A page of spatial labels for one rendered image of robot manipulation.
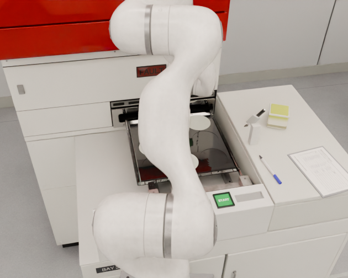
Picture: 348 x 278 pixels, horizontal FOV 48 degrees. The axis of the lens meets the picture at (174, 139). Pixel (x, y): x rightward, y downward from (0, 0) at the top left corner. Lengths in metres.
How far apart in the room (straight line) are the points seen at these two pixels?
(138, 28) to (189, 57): 0.12
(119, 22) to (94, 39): 0.62
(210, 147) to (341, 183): 0.48
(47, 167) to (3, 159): 1.16
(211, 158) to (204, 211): 0.77
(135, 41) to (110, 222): 0.35
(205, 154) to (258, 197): 0.31
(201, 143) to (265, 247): 0.44
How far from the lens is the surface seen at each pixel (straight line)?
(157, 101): 0.74
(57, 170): 1.85
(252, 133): 1.41
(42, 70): 1.54
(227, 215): 1.23
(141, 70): 1.55
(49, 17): 1.39
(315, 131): 1.58
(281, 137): 1.51
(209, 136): 1.56
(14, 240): 2.47
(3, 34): 1.43
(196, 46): 0.76
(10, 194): 2.71
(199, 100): 1.68
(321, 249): 1.61
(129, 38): 0.80
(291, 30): 3.56
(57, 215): 2.08
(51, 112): 1.64
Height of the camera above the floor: 1.90
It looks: 41 degrees down
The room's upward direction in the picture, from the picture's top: 1 degrees clockwise
